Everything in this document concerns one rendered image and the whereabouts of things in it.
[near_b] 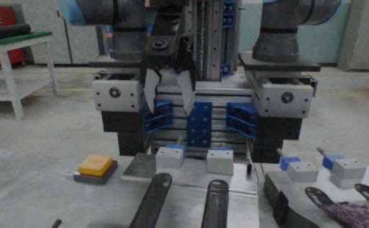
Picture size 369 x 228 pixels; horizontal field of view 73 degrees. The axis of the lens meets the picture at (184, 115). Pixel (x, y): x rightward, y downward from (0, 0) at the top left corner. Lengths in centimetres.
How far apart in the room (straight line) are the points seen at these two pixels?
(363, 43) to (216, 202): 582
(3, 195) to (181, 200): 43
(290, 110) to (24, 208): 70
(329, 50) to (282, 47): 560
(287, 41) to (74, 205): 73
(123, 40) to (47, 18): 528
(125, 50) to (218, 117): 39
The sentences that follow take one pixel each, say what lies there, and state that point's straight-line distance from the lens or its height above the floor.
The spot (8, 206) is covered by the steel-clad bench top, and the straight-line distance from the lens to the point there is 69.
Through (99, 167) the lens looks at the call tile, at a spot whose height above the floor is 84.
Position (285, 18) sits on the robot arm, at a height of 117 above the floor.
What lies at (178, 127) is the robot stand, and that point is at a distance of 91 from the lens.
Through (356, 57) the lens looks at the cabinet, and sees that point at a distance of 616.
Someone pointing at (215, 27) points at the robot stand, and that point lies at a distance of 92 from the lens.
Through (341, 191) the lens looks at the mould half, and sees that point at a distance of 61.
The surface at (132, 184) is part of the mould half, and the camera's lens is 50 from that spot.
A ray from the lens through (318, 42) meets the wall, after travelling 631.
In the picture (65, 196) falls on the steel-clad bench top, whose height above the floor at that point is 80.
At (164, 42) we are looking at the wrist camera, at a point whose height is 115.
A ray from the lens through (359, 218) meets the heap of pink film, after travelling 47.
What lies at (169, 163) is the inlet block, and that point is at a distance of 52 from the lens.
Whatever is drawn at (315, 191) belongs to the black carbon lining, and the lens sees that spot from 59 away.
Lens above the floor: 119
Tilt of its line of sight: 23 degrees down
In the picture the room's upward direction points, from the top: straight up
